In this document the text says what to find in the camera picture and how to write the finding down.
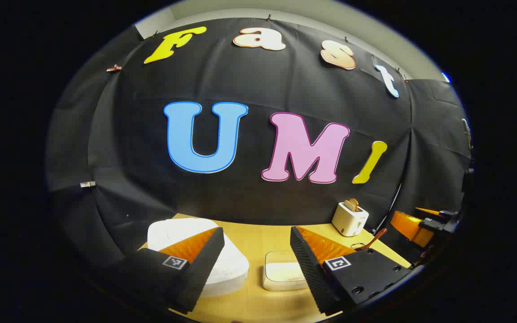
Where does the white rice cooker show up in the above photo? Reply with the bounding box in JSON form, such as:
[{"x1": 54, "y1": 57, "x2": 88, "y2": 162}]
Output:
[{"x1": 147, "y1": 218, "x2": 250, "y2": 299}]

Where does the dark wooden spoon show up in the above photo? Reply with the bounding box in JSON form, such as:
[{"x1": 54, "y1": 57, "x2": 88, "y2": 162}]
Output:
[{"x1": 355, "y1": 228, "x2": 388, "y2": 251}]

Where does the white wall cable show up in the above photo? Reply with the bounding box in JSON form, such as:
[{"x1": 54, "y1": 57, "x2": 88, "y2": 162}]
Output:
[{"x1": 375, "y1": 182, "x2": 403, "y2": 231}]

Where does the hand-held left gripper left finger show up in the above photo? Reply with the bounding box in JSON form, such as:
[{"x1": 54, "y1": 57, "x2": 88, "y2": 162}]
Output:
[{"x1": 115, "y1": 227, "x2": 225, "y2": 314}]

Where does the clear plastic box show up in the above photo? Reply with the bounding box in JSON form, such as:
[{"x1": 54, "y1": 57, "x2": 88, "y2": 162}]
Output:
[{"x1": 262, "y1": 250, "x2": 309, "y2": 291}]

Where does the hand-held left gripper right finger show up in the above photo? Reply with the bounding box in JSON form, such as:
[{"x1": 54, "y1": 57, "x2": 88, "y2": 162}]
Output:
[{"x1": 290, "y1": 226, "x2": 414, "y2": 317}]

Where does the black backdrop cloth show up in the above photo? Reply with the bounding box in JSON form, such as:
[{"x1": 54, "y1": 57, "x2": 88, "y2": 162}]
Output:
[{"x1": 45, "y1": 18, "x2": 473, "y2": 270}]

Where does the white toaster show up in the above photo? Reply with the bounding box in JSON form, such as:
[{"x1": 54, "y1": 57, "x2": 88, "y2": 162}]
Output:
[{"x1": 332, "y1": 202, "x2": 369, "y2": 237}]

